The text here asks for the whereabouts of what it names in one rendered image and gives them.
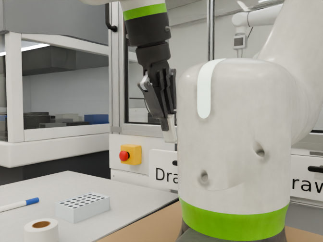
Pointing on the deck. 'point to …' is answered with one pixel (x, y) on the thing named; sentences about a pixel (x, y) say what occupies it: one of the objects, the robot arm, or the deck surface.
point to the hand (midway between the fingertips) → (168, 128)
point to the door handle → (109, 18)
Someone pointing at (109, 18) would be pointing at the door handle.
